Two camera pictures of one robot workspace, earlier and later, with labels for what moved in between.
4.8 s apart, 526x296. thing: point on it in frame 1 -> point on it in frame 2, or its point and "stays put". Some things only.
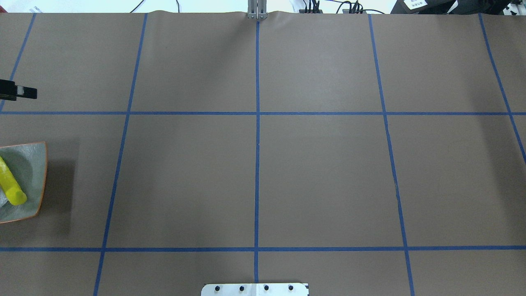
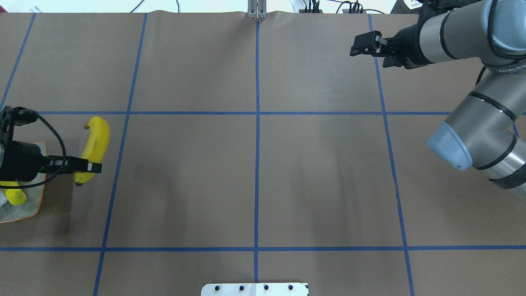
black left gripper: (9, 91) -> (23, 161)
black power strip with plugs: (313, 8) stays put
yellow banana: (9, 184) stays put
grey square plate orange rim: (28, 163) stays put
